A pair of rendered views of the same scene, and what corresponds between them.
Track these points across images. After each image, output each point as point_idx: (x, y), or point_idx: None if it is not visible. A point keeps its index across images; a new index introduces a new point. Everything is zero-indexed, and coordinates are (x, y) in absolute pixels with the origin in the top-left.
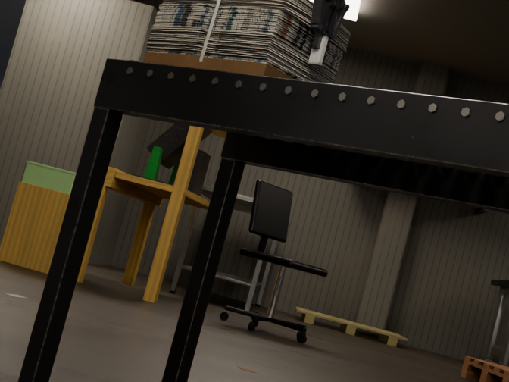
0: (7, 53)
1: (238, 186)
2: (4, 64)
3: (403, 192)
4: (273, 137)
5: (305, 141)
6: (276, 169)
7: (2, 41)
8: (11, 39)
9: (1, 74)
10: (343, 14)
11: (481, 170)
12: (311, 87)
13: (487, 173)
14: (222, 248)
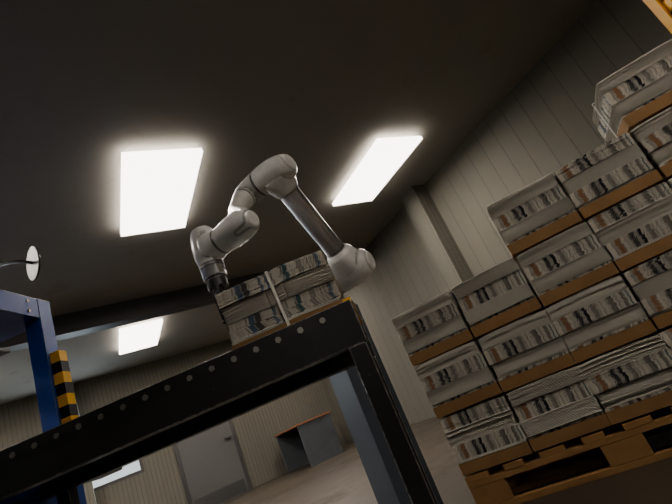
0: (346, 376)
1: (358, 372)
2: (348, 380)
3: (173, 425)
4: (248, 411)
5: (228, 420)
6: (308, 366)
7: (341, 375)
8: (344, 370)
9: (350, 384)
10: (216, 302)
11: (136, 460)
12: None
13: (132, 461)
14: (386, 441)
